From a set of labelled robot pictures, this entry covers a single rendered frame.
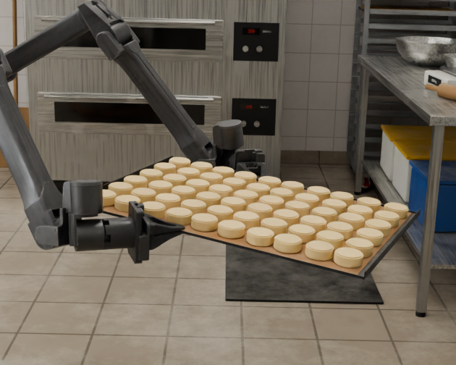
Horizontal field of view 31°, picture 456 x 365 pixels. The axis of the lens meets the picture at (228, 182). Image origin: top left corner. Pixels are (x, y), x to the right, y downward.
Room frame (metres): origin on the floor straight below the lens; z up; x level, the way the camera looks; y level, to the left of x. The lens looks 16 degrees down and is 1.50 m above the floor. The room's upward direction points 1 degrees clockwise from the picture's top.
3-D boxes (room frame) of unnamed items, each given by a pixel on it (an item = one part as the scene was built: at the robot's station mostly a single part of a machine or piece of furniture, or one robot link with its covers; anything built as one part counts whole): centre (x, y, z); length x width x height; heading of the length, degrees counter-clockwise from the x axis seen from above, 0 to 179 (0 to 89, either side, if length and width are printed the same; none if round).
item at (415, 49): (4.70, -1.12, 0.95); 0.39 x 0.39 x 0.14
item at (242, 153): (1.90, -0.04, 1.00); 0.07 x 0.07 x 0.10; 20
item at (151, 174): (1.73, 0.17, 1.01); 0.05 x 0.05 x 0.02
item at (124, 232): (1.42, 0.19, 1.00); 0.07 x 0.07 x 0.10; 19
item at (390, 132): (4.70, -1.14, 0.36); 0.46 x 0.38 x 0.26; 89
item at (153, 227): (1.44, 0.12, 0.98); 0.09 x 0.07 x 0.07; 109
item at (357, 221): (1.54, -0.24, 0.99); 0.05 x 0.05 x 0.02
